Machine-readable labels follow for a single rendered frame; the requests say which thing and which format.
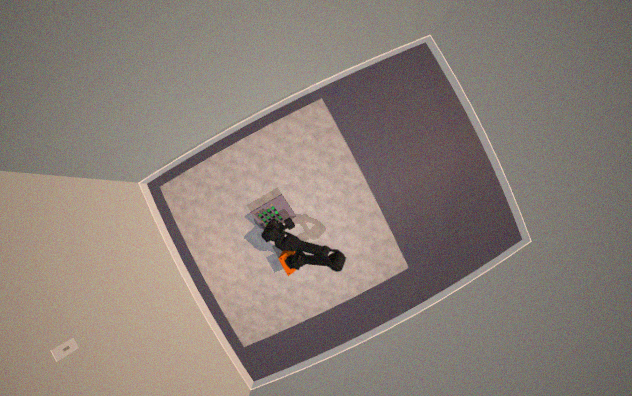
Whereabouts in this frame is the pinkish-mauve switch panel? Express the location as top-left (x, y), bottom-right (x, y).
top-left (250, 194), bottom-right (297, 230)

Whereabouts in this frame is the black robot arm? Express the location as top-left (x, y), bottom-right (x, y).
top-left (264, 219), bottom-right (346, 271)

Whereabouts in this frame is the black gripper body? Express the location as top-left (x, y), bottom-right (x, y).
top-left (262, 218), bottom-right (295, 242)

